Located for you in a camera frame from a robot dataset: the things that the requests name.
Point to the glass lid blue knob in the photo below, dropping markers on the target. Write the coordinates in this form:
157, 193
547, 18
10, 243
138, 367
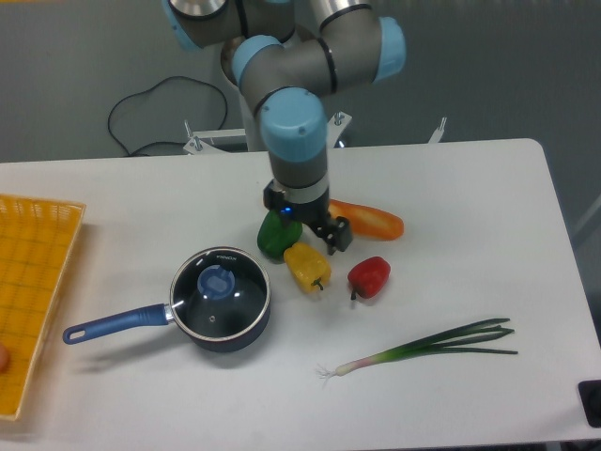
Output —
221, 297

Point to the green bell pepper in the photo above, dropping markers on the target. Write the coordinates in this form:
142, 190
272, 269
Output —
275, 237

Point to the green spring onion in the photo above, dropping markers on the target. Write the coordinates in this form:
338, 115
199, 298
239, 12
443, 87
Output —
466, 338

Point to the dark blue saucepan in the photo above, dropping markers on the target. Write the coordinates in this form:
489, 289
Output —
154, 315

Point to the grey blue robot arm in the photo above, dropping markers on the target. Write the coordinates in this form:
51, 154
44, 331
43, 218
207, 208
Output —
283, 82

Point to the red bell pepper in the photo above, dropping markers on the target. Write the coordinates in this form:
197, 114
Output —
368, 278

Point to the orange baguette bread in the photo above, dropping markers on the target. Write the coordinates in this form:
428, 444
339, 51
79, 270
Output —
369, 222

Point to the yellow wicker basket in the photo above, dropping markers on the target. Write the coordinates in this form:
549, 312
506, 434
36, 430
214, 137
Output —
37, 238

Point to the black device at edge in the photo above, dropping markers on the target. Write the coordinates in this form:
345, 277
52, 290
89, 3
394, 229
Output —
590, 396

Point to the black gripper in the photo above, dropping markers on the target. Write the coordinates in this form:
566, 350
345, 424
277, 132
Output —
335, 232

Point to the yellow bell pepper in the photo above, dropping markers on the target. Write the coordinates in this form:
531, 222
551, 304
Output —
310, 269

